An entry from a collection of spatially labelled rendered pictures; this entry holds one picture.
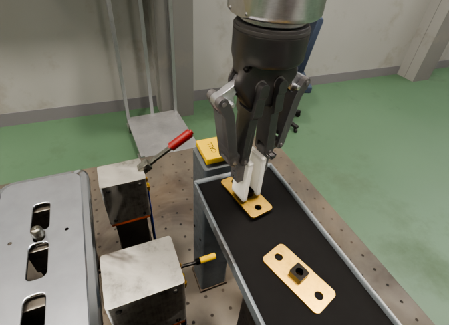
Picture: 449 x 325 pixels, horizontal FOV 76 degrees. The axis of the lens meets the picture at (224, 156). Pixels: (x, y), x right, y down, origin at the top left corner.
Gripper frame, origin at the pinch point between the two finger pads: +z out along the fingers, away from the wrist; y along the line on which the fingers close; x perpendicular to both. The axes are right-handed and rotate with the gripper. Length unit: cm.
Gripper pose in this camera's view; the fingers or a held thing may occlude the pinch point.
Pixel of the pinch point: (248, 174)
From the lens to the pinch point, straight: 40.4
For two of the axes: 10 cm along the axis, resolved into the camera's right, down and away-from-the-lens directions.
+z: -0.6, 7.7, 6.3
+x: 5.4, 5.6, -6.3
